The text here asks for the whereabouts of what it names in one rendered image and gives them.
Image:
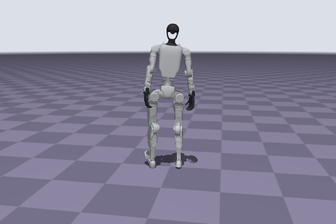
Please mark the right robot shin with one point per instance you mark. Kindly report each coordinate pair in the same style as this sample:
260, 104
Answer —
178, 143

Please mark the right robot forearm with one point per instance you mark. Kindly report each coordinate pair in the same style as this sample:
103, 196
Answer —
190, 82

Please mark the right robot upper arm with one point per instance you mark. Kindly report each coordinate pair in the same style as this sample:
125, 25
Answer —
188, 61

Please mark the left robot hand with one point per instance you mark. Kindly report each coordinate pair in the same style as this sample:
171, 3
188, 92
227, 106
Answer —
146, 98

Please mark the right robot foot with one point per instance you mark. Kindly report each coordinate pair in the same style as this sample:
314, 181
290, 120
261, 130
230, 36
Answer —
178, 163

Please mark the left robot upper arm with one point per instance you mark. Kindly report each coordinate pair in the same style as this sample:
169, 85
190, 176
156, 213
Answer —
152, 59

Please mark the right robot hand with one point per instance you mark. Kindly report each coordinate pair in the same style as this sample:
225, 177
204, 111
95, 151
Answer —
191, 101

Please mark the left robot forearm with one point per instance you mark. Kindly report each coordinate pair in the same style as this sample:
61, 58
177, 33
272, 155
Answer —
148, 79

